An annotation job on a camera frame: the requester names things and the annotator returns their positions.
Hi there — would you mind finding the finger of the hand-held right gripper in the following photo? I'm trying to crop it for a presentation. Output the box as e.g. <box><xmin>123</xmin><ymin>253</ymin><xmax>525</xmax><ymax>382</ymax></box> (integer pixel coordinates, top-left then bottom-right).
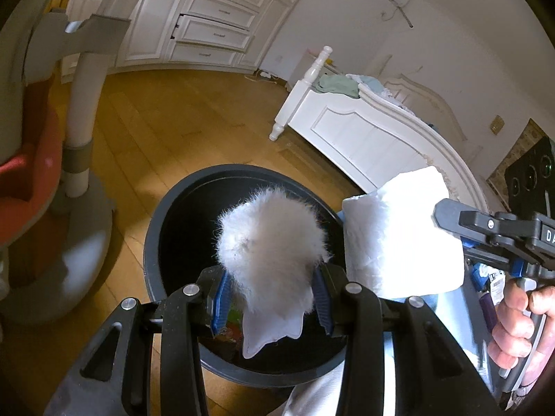
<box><xmin>434</xmin><ymin>198</ymin><xmax>543</xmax><ymax>250</ymax></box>
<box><xmin>462</xmin><ymin>239</ymin><xmax>523</xmax><ymax>271</ymax></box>

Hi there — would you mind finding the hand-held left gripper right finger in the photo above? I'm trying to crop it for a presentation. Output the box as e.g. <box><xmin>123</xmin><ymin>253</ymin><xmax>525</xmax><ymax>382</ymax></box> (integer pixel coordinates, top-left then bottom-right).
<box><xmin>312</xmin><ymin>264</ymin><xmax>504</xmax><ymax>416</ymax></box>

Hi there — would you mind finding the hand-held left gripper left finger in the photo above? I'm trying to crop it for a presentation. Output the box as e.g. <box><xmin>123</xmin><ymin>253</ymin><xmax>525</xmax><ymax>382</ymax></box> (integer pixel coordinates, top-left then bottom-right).
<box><xmin>43</xmin><ymin>266</ymin><xmax>231</xmax><ymax>416</ymax></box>

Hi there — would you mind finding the white fluffy fur ball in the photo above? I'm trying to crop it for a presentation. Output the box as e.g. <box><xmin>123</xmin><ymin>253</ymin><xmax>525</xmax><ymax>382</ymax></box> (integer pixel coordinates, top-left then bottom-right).
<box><xmin>214</xmin><ymin>186</ymin><xmax>330</xmax><ymax>360</ymax></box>

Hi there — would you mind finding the white toilet paper roll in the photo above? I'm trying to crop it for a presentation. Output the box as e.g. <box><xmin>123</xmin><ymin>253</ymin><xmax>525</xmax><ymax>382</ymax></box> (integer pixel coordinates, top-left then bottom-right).
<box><xmin>342</xmin><ymin>165</ymin><xmax>464</xmax><ymax>301</ymax></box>

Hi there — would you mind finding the black round trash bin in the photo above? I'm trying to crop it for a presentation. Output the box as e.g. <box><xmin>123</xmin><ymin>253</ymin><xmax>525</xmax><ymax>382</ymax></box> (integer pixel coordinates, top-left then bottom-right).
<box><xmin>143</xmin><ymin>164</ymin><xmax>354</xmax><ymax>388</ymax></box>

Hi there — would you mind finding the person's right hand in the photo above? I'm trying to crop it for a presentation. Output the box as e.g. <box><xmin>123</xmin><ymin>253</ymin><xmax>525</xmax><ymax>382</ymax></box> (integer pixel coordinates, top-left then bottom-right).
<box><xmin>488</xmin><ymin>277</ymin><xmax>555</xmax><ymax>399</ymax></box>

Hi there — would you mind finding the colourful wrapper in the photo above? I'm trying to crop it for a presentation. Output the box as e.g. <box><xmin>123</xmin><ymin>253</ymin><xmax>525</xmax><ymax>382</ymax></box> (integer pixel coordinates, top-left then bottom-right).
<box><xmin>215</xmin><ymin>307</ymin><xmax>246</xmax><ymax>357</ymax></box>

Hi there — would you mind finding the white and blue bedding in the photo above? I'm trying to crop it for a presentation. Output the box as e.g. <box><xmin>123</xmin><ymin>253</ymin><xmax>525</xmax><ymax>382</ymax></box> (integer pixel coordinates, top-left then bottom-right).
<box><xmin>347</xmin><ymin>73</ymin><xmax>419</xmax><ymax>113</ymax></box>

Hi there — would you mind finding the pale green cloth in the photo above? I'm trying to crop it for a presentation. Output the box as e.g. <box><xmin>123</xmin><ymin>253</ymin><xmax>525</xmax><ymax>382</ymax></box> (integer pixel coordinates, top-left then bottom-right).
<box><xmin>313</xmin><ymin>73</ymin><xmax>361</xmax><ymax>99</ymax></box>

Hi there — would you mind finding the red chair seat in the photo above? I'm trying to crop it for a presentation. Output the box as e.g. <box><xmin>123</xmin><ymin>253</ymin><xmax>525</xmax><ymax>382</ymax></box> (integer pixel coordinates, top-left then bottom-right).
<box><xmin>0</xmin><ymin>73</ymin><xmax>65</xmax><ymax>240</ymax></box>

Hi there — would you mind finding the white wardrobe with drawers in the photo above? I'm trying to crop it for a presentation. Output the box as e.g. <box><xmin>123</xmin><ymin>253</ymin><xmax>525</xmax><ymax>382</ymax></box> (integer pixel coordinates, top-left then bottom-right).
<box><xmin>65</xmin><ymin>0</ymin><xmax>315</xmax><ymax>75</ymax></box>

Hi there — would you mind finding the patterned wall patch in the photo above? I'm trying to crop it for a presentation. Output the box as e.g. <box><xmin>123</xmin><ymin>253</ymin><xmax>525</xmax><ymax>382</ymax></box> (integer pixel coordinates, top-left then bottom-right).
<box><xmin>486</xmin><ymin>119</ymin><xmax>548</xmax><ymax>209</ymax></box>

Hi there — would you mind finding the white wooden bed frame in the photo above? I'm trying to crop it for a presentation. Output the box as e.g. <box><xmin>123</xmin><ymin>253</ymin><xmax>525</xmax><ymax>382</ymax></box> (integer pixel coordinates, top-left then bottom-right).
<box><xmin>269</xmin><ymin>45</ymin><xmax>493</xmax><ymax>211</ymax></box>

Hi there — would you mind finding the white floor cable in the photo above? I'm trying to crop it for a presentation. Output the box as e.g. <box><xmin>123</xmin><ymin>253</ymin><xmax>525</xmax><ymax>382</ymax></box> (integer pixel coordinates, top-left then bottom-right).
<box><xmin>246</xmin><ymin>68</ymin><xmax>288</xmax><ymax>84</ymax></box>

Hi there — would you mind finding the grey pedestal chair stand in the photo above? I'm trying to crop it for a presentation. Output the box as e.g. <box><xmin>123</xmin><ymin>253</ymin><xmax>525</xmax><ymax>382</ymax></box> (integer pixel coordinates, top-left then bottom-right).
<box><xmin>0</xmin><ymin>9</ymin><xmax>131</xmax><ymax>326</ymax></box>

